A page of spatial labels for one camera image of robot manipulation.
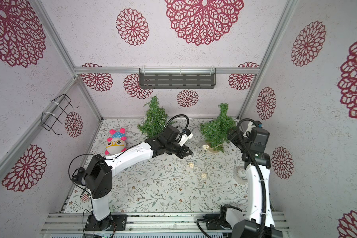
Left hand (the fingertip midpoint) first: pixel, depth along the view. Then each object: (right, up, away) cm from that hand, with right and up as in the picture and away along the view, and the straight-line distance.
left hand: (191, 153), depth 80 cm
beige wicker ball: (+8, -15, +9) cm, 19 cm away
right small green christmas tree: (+14, +11, +3) cm, 18 cm away
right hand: (+19, +13, -7) cm, 24 cm away
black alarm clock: (-62, -14, 0) cm, 64 cm away
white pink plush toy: (-48, +4, +16) cm, 50 cm away
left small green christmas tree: (-20, +19, +2) cm, 27 cm away
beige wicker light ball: (0, -7, +3) cm, 8 cm away
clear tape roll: (+29, -17, +7) cm, 34 cm away
